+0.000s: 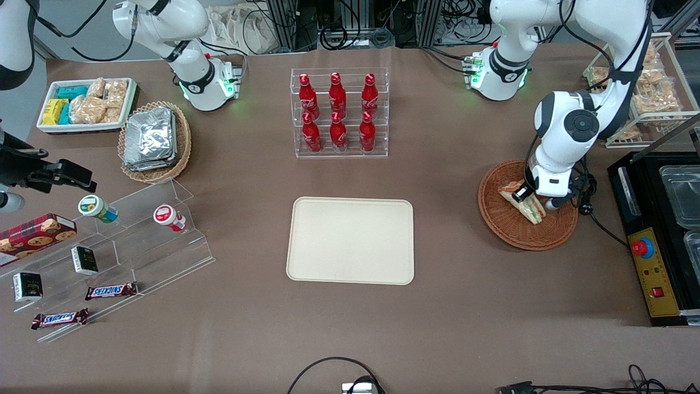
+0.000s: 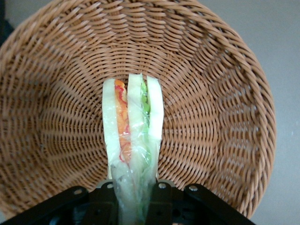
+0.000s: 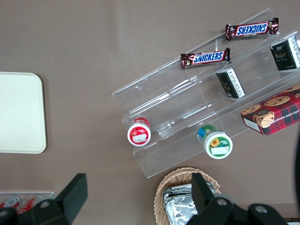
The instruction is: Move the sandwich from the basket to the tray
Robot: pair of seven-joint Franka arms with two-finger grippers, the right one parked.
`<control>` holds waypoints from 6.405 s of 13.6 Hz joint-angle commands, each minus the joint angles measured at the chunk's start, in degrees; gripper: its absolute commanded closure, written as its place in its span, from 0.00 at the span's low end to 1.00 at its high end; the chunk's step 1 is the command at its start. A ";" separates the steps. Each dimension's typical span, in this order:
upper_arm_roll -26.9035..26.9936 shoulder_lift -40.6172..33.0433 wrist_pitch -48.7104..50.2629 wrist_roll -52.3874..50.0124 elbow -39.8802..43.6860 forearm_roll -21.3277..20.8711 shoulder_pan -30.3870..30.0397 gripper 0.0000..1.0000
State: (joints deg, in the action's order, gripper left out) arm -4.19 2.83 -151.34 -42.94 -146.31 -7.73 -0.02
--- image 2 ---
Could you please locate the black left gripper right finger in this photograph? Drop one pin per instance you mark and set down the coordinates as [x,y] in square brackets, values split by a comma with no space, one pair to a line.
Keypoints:
[187,206]

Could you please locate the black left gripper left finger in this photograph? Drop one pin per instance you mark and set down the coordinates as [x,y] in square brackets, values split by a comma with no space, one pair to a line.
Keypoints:
[70,206]

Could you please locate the plastic-wrapped triangle sandwich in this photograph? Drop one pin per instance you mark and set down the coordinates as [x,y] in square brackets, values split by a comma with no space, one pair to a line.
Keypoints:
[133,131]

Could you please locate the round brown wicker basket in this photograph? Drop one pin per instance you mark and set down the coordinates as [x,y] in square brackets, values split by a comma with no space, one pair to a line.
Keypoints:
[199,93]

